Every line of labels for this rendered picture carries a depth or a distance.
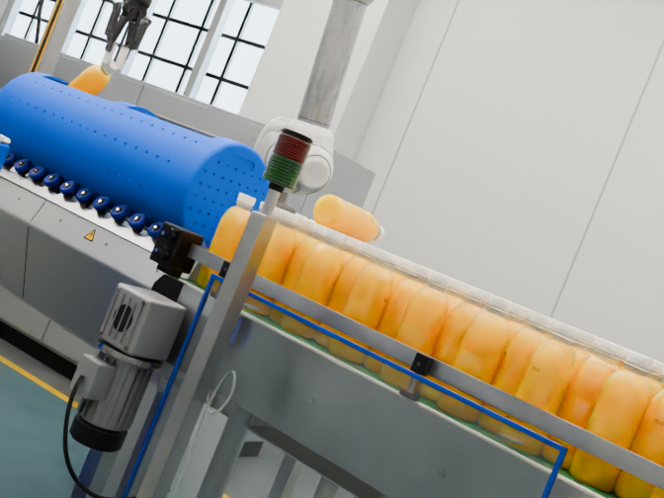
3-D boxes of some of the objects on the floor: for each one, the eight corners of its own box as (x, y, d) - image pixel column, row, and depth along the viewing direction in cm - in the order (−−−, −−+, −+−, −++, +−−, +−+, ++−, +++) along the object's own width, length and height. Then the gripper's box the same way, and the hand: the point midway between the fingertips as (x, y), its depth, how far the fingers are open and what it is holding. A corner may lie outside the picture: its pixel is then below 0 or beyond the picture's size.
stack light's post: (45, 756, 175) (264, 214, 173) (57, 770, 172) (279, 220, 170) (28, 761, 171) (250, 208, 169) (40, 775, 169) (266, 215, 167)
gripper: (154, 0, 270) (124, 75, 271) (112, -27, 257) (80, 53, 257) (171, 4, 266) (140, 80, 266) (127, -23, 253) (96, 58, 253)
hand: (115, 56), depth 262 cm, fingers closed on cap, 4 cm apart
